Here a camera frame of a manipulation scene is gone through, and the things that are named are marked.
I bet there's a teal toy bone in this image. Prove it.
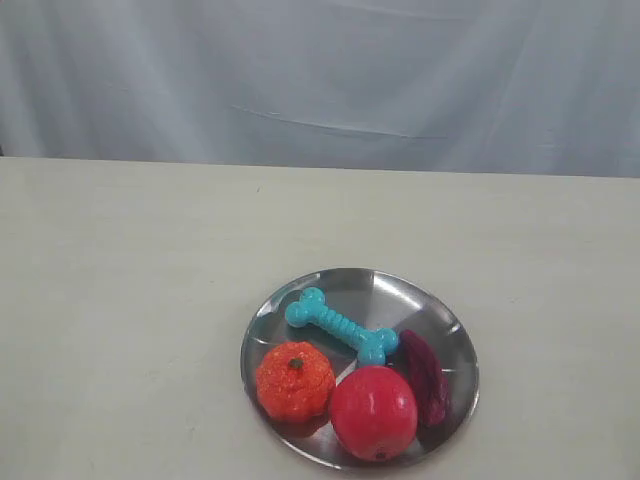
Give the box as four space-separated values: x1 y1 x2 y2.
285 287 400 366

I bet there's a round stainless steel plate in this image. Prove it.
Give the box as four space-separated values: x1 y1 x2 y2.
240 268 480 474

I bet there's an orange toy pumpkin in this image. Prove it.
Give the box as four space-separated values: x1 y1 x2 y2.
255 342 336 423

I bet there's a dark purple toy pepper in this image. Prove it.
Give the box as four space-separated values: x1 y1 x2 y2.
399 329 450 427

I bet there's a red toy apple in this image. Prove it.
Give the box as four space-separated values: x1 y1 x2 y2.
329 366 418 462

